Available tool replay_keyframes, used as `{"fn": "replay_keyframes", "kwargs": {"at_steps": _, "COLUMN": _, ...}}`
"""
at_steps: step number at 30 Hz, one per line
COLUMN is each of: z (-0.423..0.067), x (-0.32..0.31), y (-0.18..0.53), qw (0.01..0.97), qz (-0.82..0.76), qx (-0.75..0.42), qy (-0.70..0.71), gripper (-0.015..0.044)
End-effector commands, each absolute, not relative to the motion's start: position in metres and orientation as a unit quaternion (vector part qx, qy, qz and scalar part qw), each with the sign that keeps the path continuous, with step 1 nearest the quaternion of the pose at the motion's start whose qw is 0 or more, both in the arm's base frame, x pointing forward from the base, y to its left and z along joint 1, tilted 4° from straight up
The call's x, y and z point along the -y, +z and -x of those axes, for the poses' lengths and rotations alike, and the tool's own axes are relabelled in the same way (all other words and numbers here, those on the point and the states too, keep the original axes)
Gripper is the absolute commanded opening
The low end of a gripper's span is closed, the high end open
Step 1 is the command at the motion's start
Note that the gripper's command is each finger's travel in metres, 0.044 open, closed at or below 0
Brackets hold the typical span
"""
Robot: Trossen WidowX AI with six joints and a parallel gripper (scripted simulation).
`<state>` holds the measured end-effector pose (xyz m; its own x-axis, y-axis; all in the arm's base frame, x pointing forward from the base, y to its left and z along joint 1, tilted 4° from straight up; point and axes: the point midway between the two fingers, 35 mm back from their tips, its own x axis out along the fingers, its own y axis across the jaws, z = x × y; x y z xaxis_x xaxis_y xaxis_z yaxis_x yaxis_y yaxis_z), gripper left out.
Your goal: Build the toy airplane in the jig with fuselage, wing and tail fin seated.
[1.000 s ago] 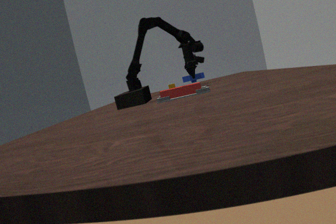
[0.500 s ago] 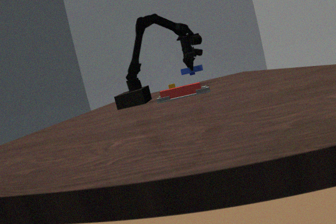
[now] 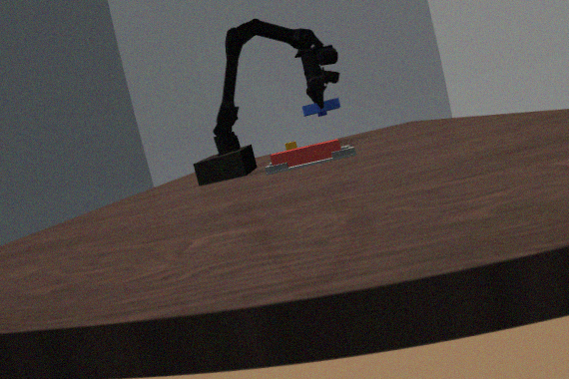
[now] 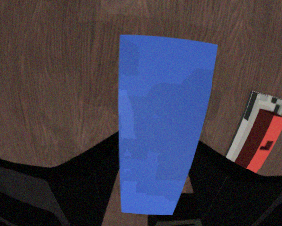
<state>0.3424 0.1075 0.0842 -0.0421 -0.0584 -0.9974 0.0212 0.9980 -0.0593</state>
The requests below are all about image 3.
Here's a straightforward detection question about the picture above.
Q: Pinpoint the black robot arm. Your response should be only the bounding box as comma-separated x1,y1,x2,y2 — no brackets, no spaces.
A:
213,19,337,156

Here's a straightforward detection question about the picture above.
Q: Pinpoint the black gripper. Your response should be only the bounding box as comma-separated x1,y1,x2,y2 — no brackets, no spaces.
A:
304,64,328,109

